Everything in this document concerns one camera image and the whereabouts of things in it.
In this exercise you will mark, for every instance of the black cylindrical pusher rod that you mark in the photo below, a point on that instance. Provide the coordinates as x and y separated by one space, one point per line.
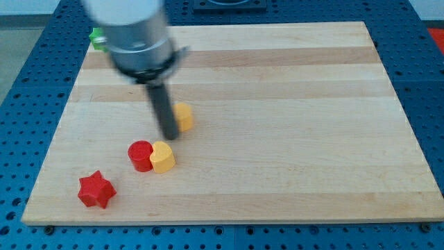
161 103

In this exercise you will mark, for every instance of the yellow hexagon block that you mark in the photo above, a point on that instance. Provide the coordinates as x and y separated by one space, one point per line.
184 116

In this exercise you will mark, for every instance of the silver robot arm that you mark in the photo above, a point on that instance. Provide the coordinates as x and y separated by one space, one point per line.
136 35

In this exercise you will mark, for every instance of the wooden board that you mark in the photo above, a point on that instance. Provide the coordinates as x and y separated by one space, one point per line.
293 124

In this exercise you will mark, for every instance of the yellow heart block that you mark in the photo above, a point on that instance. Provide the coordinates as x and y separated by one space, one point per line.
162 157

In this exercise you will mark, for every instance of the red cylinder block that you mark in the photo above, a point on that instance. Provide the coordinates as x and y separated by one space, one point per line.
139 153

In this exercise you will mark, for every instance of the red star block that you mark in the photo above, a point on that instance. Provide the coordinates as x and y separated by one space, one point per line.
95 190

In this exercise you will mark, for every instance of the green block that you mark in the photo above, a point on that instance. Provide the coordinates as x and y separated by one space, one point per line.
98 39

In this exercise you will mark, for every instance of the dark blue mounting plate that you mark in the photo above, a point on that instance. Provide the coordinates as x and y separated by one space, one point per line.
203 6

